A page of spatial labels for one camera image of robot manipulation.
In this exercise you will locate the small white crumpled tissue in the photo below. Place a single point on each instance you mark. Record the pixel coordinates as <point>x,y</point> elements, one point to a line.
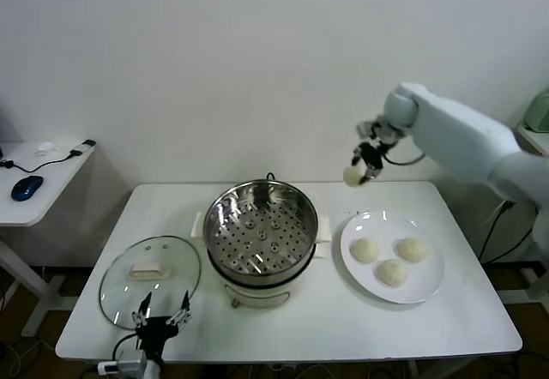
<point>48,148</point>

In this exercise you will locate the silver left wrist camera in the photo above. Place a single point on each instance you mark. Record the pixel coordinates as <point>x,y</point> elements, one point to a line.
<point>128,362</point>

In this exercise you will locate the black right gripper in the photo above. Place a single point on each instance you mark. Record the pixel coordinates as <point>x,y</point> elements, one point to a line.
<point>372,155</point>

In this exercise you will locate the white side table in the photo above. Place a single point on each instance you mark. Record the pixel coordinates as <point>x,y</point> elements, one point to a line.
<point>56,177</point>

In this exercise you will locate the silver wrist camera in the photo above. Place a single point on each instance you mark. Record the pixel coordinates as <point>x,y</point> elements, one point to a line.
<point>366,128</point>
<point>128,362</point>

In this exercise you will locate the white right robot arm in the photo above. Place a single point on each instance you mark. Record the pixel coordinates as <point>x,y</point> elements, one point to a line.
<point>454,134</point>

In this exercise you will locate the blue computer mouse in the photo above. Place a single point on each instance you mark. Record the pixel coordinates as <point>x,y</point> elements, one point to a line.
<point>26,188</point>

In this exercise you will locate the pale green appliance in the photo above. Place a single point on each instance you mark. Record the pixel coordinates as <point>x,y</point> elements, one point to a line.
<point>539,111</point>

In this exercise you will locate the white round plate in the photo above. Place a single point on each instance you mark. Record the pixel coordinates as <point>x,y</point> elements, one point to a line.
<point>422,282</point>

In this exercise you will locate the stainless steel steamer basket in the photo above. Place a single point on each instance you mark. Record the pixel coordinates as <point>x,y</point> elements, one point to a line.
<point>240,224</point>

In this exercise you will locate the white steamed baozi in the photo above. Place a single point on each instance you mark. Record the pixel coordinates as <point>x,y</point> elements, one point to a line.
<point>392,273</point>
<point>365,250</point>
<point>352,176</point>
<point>412,249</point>

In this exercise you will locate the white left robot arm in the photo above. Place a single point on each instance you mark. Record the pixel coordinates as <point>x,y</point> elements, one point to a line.
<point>152,366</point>

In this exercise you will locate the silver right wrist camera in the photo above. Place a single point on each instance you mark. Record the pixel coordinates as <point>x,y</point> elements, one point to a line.
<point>366,128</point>

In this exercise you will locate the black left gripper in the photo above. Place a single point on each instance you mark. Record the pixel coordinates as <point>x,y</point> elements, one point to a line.
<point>156,332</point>

